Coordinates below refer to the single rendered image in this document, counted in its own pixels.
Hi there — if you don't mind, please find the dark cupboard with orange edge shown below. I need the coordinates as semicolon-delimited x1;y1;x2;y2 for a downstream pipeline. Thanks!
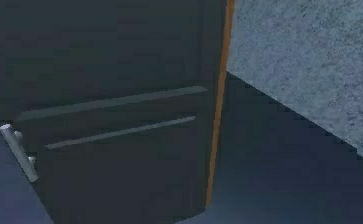
0;0;237;224

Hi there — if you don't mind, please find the silver bar handle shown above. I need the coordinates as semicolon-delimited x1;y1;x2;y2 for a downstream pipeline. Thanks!
0;123;40;183

